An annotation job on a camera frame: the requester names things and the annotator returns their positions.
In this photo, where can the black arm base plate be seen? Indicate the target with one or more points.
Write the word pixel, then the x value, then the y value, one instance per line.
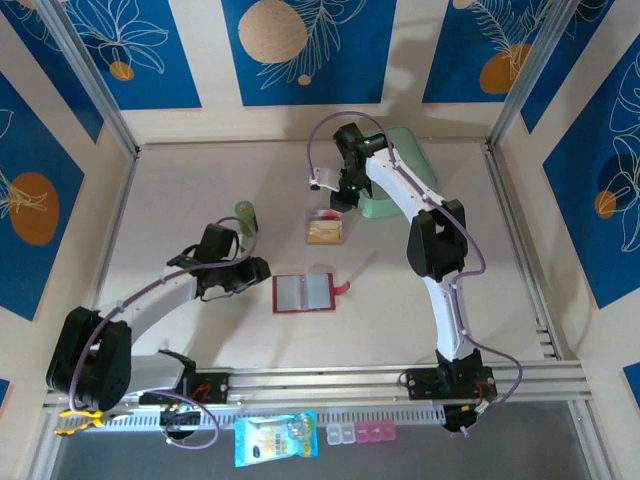
pixel 417 385
pixel 217 387

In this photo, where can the aluminium rail beam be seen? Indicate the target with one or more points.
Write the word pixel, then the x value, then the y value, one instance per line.
pixel 310 382

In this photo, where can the small green bottle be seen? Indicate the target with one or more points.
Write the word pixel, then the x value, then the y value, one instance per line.
pixel 245 212

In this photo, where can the aluminium table side rail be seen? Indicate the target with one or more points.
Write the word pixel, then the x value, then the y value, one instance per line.
pixel 120 210
pixel 512 225

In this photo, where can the gold credit card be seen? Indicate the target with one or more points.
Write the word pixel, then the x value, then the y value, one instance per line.
pixel 325 234

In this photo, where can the pink pill box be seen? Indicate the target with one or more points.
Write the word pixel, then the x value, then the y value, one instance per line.
pixel 375 432

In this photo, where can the yellow black pliers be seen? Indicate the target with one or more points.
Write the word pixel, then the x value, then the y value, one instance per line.
pixel 80 424

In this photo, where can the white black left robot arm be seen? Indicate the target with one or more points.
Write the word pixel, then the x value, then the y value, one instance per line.
pixel 160 305

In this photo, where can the orange white credit card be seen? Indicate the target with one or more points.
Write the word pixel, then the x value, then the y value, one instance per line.
pixel 332 215

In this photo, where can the aluminium frame post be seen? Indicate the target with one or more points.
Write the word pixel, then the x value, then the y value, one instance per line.
pixel 84 65
pixel 534 65

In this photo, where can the blue snack packet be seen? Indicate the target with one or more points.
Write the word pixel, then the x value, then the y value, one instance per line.
pixel 275 440

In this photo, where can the mint green zip pouch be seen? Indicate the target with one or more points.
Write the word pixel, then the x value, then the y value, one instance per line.
pixel 415 150

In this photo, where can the clear pill box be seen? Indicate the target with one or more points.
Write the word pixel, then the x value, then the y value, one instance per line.
pixel 340 434

